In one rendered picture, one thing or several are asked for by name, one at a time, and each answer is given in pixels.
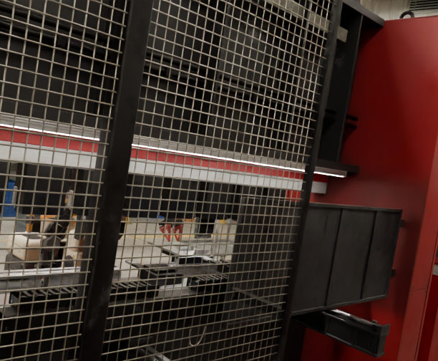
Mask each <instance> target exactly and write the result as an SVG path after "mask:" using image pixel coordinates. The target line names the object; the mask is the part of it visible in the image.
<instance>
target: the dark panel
mask: <svg viewBox="0 0 438 361"><path fill-rule="evenodd" d="M402 211H403V210H402V209H396V208H378V207H368V206H350V205H341V204H331V203H313V202H309V206H308V214H307V219H306V227H305V231H304V236H303V243H302V248H301V256H300V261H299V265H298V273H297V278H296V286H295V291H294V295H293V303H292V308H291V311H292V313H291V316H295V315H299V314H306V313H310V312H317V311H321V310H325V309H332V308H336V307H343V306H347V305H351V304H358V303H362V302H369V301H373V300H377V299H384V298H387V294H388V290H389V283H390V278H391V271H392V267H393V263H394V255H395V251H396V243H397V239H398V235H399V227H400V223H401V218H402Z"/></svg>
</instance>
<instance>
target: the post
mask: <svg viewBox="0 0 438 361"><path fill-rule="evenodd" d="M153 3H154V0H127V5H126V10H125V11H126V12H128V14H125V20H124V25H125V26H126V27H123V30H122V38H123V39H124V41H123V40H121V45H120V52H122V54H119V59H118V65H120V67H117V74H116V78H118V80H115V89H114V91H115V92H117V93H114V94H113V99H112V104H113V105H115V106H112V109H111V114H110V117H112V118H113V119H109V129H108V130H111V132H108V134H107V143H109V145H106V148H105V154H104V156H107V158H104V163H103V169H105V171H102V178H101V182H103V184H101V183H100V188H99V195H102V196H101V197H100V196H99V198H98V203H97V207H98V208H99V209H97V212H96V218H95V220H96V221H98V222H94V232H93V233H94V234H96V235H93V237H92V246H94V248H91V252H90V259H92V260H89V266H88V271H90V273H87V281H86V284H89V285H87V286H86V287H85V292H84V296H85V297H87V298H84V301H83V307H82V308H83V309H85V310H83V311H82V316H81V321H80V322H82V321H83V323H80V326H79V334H82V335H79V336H78V341H77V346H79V347H78V348H77V351H76V355H75V359H78V360H75V361H100V360H101V356H102V346H103V341H104V332H105V327H106V321H107V313H108V307H109V302H110V293H111V288H112V279H113V274H114V268H115V259H116V254H117V245H118V240H119V234H120V225H121V220H122V211H123V206H124V201H125V191H126V186H127V177H128V172H129V166H130V158H131V152H132V144H133V138H134V133H135V124H136V119H137V109H138V105H139V99H140V90H141V85H142V76H143V70H144V66H145V56H146V51H147V42H148V37H149V31H150V22H151V17H152V8H153Z"/></svg>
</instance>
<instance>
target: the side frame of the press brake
mask: <svg viewBox="0 0 438 361"><path fill-rule="evenodd" d="M348 115H352V116H354V117H357V118H358V120H357V121H354V120H350V119H348V118H347V123H350V124H352V125H356V126H357V129H352V128H349V127H346V130H345V135H344V142H343V147H342V151H341V159H340V163H344V164H348V165H355V166H359V173H350V172H347V174H346V177H341V176H336V175H328V183H327V187H326V194H325V193H311V197H310V201H309V202H313V203H331V204H341V205H350V206H368V207H378V208H396V209H402V210H403V211H402V215H401V219H402V220H404V225H403V227H399V235H398V239H397V243H396V251H395V255H394V263H393V267H392V269H395V274H394V276H393V277H391V278H390V283H389V290H388V294H387V298H384V299H377V300H373V301H369V302H362V303H358V304H351V305H347V306H343V307H337V309H340V310H341V311H344V312H347V313H349V314H352V315H354V316H357V317H360V318H362V319H365V320H367V321H370V322H372V320H376V321H377V324H380V325H381V326H382V325H385V324H390V328H389V335H387V336H386V342H385V346H384V352H385V355H383V356H381V357H377V358H375V357H372V356H370V355H367V354H365V353H363V352H361V351H358V350H356V349H354V348H352V347H349V346H348V345H345V344H343V343H341V342H338V341H336V340H333V339H331V338H330V337H327V336H325V335H323V334H321V333H318V332H316V331H314V330H312V329H309V328H307V327H306V331H305V335H304V340H303V348H302V353H301V360H300V361H417V355H418V351H419V344H420V339H421V336H422V328H423V324H424V317H425V312H426V308H427V301H428V296H429V290H430V285H431V281H432V274H433V269H434V262H435V258H436V253H437V247H438V15H434V16H420V17H412V18H404V19H390V20H384V27H377V28H368V29H362V34H361V42H360V47H359V54H358V59H357V63H356V71H355V76H354V83H353V88H352V93H351V101H350V105H349V113H348Z"/></svg>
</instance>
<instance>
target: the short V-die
mask: <svg viewBox="0 0 438 361"><path fill-rule="evenodd" d="M201 257H202V256H196V257H195V263H194V264H200V263H201V261H202V259H201ZM185 260H186V256H179V259H178V263H177V264H185ZM193 261H194V256H188V257H187V261H186V264H193Z"/></svg>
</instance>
